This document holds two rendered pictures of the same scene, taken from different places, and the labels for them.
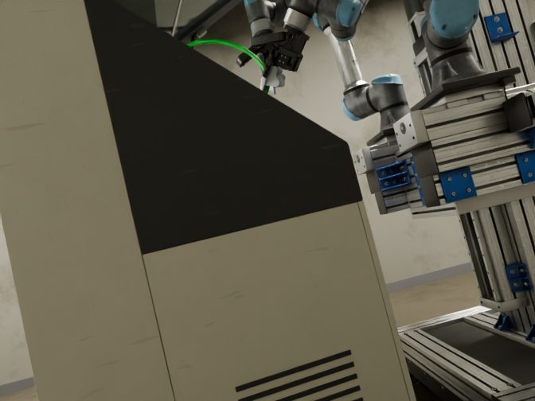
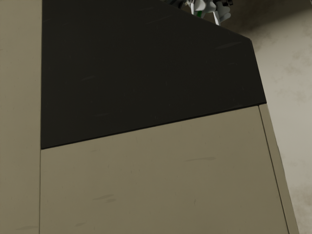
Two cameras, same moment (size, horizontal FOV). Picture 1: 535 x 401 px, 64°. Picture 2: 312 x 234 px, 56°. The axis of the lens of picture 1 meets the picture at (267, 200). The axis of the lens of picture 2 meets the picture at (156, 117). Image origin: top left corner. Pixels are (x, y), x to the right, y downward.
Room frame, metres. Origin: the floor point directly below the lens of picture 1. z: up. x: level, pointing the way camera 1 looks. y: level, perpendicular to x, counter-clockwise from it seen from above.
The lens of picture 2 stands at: (0.50, -0.33, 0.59)
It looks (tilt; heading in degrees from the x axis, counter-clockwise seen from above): 18 degrees up; 29
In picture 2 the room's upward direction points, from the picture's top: 7 degrees counter-clockwise
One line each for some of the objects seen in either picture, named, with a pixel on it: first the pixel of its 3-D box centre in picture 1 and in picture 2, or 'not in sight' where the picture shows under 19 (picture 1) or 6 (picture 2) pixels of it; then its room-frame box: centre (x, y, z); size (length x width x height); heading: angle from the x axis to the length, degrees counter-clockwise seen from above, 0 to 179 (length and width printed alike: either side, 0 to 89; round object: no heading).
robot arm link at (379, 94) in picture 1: (387, 91); not in sight; (1.73, -0.59, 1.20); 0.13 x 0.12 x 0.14; 45
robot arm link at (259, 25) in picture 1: (262, 30); not in sight; (1.46, -0.13, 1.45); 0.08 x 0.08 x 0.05
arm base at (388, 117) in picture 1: (396, 118); not in sight; (1.73, -0.59, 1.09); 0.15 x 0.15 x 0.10
